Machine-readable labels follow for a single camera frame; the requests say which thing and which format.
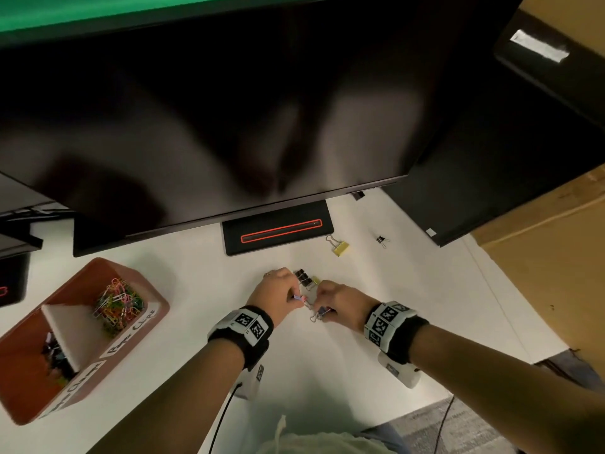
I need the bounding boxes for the person's left hand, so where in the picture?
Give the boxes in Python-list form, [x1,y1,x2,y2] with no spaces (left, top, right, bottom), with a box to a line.
[245,267,306,329]

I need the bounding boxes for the person's right hand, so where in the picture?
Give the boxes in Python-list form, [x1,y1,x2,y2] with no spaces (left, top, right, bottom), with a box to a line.
[311,280,381,334]

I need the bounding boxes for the pile of mixed coloured clips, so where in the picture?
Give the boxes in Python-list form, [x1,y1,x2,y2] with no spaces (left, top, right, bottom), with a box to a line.
[292,269,322,293]

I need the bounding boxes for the large yellow binder clip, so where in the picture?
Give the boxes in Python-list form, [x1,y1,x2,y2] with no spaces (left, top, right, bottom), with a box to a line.
[325,235,350,257]

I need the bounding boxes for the sorted heap of paper clips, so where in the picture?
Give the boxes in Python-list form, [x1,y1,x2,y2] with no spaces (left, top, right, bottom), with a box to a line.
[92,277,145,336]

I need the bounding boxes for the sorted heap of binder clips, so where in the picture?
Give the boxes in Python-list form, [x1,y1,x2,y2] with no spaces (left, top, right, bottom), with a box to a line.
[40,331,79,386]

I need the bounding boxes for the orange divided sorting box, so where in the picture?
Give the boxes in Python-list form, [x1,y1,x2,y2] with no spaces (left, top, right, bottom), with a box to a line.
[0,257,171,427]

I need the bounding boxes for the person's left forearm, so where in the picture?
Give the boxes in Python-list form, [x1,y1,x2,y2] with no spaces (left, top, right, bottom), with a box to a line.
[87,339,246,454]

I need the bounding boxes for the person's right forearm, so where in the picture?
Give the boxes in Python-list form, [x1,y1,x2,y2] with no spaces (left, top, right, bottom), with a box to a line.
[408,324,605,454]

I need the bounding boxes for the plain cardboard box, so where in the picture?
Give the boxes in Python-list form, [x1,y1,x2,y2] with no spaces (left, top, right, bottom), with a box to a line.
[472,165,605,379]

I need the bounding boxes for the black laptop with orange stripe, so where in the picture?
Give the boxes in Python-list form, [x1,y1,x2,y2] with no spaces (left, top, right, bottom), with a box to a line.
[222,199,335,257]

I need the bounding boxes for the black left wristband with markers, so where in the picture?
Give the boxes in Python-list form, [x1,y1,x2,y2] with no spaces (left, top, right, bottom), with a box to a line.
[207,305,275,372]

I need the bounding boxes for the black wristband with markers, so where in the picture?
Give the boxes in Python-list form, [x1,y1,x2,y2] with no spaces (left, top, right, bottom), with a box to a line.
[207,305,275,372]
[362,301,430,366]

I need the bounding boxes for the black right wristband with markers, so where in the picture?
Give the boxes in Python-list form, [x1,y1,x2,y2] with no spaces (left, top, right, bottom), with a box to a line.
[362,301,430,366]

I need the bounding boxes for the green shirt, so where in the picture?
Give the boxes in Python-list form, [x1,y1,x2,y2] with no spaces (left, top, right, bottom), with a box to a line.
[255,413,398,454]

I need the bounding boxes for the wide black computer monitor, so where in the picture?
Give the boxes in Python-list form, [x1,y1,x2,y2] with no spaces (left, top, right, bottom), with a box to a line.
[0,0,526,242]

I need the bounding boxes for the black monitor stand red stripe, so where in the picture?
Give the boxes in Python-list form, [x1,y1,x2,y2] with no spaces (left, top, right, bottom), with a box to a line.
[0,252,32,308]

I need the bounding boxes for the black case with white tape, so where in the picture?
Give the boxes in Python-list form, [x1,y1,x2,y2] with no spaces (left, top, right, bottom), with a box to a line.
[493,9,605,131]

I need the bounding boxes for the green fabric backdrop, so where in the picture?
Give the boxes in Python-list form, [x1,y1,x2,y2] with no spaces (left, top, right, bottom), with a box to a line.
[0,0,355,36]

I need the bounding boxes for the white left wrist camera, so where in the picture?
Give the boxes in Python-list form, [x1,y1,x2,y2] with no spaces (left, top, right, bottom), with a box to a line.
[234,363,265,401]

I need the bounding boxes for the black left camera cable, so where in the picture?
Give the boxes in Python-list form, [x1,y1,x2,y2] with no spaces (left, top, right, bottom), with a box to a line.
[207,382,243,454]

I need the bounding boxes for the black camera cable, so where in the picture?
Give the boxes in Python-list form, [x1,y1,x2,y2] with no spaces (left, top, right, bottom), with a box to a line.
[434,395,456,454]
[207,382,243,454]

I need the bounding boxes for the black right camera cable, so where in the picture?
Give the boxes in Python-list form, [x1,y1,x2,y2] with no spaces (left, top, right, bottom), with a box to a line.
[434,395,456,454]

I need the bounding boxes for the black cable bundle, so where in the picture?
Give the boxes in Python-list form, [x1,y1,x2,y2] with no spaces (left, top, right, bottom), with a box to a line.
[9,207,72,222]

